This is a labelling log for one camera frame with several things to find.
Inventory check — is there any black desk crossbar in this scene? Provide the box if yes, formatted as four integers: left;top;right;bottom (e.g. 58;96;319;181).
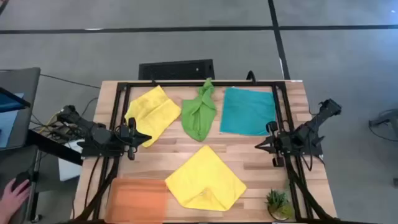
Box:
26;129;84;166

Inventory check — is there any computer monitor with blue screen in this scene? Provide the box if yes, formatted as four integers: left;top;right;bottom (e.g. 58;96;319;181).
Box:
0;86;32;151

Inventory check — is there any black perforated box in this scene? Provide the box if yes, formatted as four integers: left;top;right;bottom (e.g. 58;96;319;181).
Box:
138;58;215;81

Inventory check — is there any yellow cable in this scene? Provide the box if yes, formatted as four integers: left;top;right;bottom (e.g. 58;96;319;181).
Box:
39;108;68;134

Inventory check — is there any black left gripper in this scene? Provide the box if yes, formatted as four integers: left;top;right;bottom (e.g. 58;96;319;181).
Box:
119;117;152;161

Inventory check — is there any yellow towel with white label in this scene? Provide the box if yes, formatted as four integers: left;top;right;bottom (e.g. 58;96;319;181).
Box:
164;144;248;212

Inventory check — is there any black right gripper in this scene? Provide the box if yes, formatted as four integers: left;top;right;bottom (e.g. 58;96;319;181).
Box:
254;121;293;168

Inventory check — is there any black cable bundle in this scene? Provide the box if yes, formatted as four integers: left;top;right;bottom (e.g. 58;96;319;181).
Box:
30;98;100;141

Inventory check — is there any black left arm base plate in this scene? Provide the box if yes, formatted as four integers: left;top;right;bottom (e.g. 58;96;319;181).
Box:
81;136;125;158

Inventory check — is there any white paper sheet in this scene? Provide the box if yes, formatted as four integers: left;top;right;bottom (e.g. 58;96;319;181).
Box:
58;139;83;182

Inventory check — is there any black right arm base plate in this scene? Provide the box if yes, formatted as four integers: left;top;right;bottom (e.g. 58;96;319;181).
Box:
279;132;324;157

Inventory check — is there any person's hand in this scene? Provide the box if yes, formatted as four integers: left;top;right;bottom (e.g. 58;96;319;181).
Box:
0;179;32;224

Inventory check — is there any black computer mouse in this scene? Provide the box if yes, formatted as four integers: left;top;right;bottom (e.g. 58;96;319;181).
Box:
11;170;31;194

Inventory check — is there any teal microfiber towel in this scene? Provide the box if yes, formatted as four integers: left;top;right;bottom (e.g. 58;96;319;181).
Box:
220;87;277;137

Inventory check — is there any black metal table frame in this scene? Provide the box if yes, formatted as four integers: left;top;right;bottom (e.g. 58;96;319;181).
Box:
73;80;343;224

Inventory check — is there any green microfiber towel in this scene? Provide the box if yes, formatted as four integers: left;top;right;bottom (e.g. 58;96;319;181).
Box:
181;77;218;142

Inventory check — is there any grey desk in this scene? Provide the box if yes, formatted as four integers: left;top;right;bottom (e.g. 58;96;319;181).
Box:
0;67;42;224

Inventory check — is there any plain yellow microfiber towel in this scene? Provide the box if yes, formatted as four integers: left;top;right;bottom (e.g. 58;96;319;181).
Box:
124;85;182;148

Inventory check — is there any thin black floor cable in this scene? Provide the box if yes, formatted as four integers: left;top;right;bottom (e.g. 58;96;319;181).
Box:
39;73;101;90

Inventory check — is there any small potted succulent plant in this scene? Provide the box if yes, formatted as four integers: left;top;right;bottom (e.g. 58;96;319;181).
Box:
266;188;295;222

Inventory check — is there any grey stand leg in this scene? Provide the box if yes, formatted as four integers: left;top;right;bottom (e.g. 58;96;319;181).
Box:
368;108;398;142

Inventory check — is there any orange plastic tray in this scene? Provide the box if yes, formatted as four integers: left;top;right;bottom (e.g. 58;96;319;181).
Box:
104;177;169;224

